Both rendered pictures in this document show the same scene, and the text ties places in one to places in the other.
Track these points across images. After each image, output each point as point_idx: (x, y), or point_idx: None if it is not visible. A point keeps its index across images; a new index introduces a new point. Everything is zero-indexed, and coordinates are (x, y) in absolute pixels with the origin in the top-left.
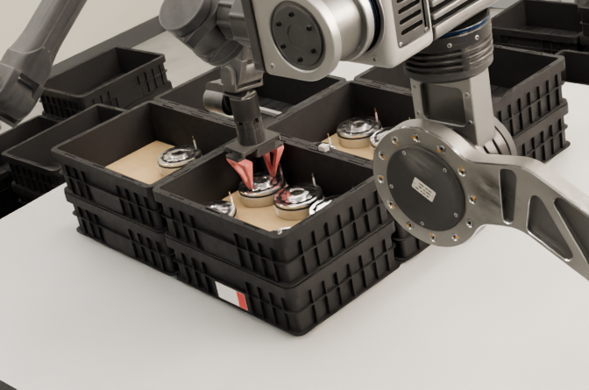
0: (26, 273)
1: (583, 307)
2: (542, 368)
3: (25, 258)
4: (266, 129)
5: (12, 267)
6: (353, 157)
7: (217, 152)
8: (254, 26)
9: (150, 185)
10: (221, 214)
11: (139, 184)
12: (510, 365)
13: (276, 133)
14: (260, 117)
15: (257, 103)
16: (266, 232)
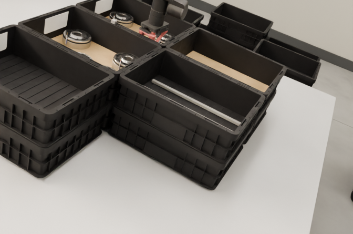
0: None
1: None
2: (9, 11)
3: (277, 103)
4: (151, 27)
5: (278, 99)
6: (95, 14)
7: (176, 37)
8: None
9: (198, 28)
10: (149, 5)
11: (205, 30)
12: (21, 14)
13: (143, 23)
14: (151, 9)
15: (153, 0)
16: None
